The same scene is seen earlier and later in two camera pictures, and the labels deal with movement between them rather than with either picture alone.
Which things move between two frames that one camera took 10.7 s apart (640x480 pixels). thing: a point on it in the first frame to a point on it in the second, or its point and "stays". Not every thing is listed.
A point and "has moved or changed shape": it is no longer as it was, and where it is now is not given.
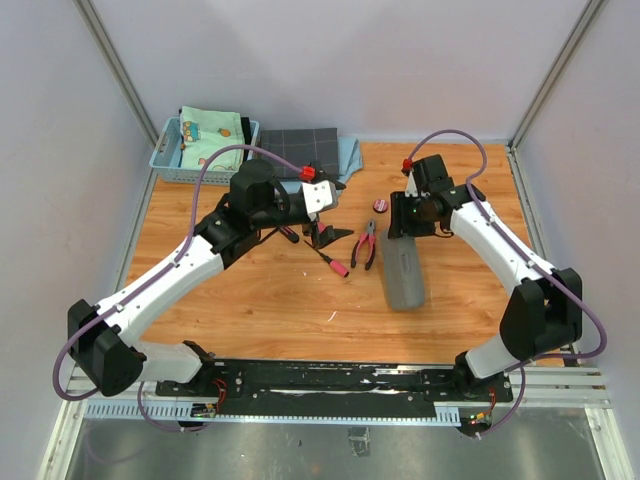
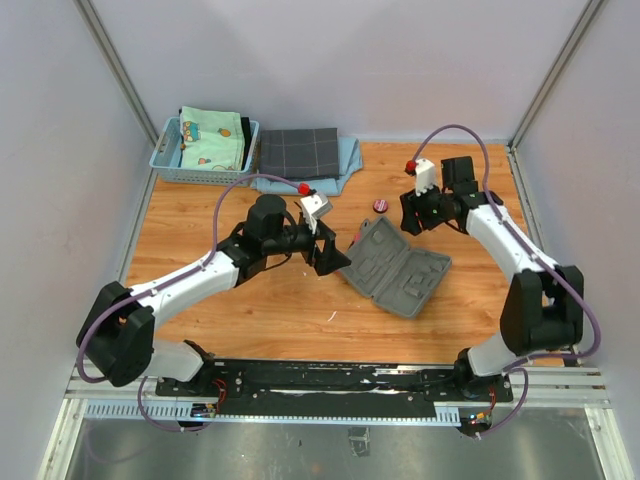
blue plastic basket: x=166 y=158 stays
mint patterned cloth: x=203 y=131 stays
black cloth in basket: x=247 y=135 stays
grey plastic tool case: x=403 y=271 has moved or changed shape
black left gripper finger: x=330 y=234 to x=329 y=261
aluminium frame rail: x=583 y=382 stays
